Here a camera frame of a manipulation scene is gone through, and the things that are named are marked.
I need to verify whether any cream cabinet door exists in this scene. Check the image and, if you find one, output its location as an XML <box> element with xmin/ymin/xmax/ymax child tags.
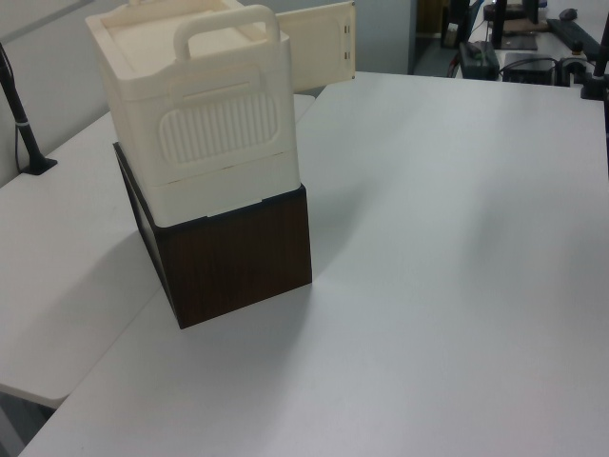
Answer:
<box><xmin>275</xmin><ymin>0</ymin><xmax>358</xmax><ymax>93</ymax></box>

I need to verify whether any dark brown wooden box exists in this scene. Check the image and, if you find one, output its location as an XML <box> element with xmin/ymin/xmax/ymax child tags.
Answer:
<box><xmin>112</xmin><ymin>141</ymin><xmax>314</xmax><ymax>331</ymax></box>

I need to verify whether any cream plastic tray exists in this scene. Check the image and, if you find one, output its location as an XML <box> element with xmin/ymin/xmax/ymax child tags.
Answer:
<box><xmin>85</xmin><ymin>0</ymin><xmax>301</xmax><ymax>227</ymax></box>

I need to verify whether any black electronics box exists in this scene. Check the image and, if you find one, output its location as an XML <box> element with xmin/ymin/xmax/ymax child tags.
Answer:
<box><xmin>499</xmin><ymin>50</ymin><xmax>559</xmax><ymax>85</ymax></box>

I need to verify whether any black pole with clamp base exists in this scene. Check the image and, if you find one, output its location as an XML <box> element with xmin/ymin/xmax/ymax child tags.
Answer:
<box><xmin>0</xmin><ymin>41</ymin><xmax>59</xmax><ymax>177</ymax></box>

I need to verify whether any black keyboard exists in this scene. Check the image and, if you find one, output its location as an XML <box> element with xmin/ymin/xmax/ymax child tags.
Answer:
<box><xmin>545</xmin><ymin>17</ymin><xmax>603</xmax><ymax>54</ymax></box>

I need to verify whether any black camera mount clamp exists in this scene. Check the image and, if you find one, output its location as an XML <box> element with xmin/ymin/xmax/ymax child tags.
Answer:
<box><xmin>577</xmin><ymin>28</ymin><xmax>609</xmax><ymax>102</ymax></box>

